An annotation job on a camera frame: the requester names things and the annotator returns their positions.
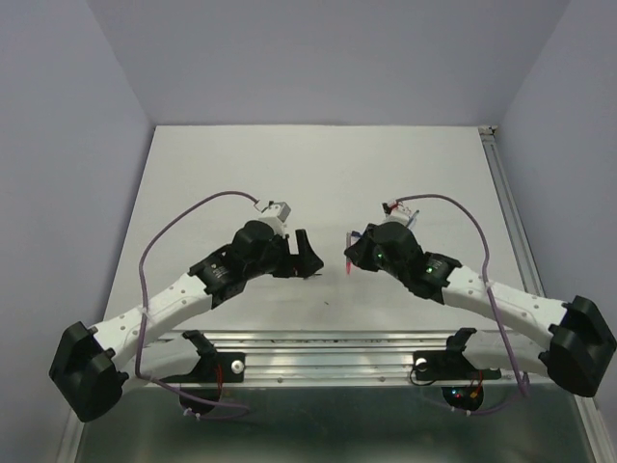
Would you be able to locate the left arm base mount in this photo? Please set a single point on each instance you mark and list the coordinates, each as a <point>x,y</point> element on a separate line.
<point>192,368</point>

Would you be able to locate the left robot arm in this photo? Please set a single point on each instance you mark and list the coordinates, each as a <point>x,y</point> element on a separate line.
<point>92,366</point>

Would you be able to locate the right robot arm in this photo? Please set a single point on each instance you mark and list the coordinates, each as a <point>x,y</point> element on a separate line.
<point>570,343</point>

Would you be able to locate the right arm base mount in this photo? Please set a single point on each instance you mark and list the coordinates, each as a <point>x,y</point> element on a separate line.
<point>462,384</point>

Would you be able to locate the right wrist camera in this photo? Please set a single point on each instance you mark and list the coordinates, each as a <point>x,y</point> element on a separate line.
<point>396,212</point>

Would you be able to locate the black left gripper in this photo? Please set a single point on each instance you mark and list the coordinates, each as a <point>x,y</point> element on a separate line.
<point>304,264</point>

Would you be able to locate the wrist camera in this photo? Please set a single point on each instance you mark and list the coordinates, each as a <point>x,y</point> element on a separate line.
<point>396,212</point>
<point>273,214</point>

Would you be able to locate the aluminium right rail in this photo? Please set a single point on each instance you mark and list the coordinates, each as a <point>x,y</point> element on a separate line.
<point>514,225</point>

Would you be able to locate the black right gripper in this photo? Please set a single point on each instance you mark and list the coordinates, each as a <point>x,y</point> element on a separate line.
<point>359,251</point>

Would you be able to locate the white pen blue cap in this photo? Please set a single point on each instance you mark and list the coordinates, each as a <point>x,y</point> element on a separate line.
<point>413,219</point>

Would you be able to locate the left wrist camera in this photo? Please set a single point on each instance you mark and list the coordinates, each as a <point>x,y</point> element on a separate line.
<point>273,214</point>

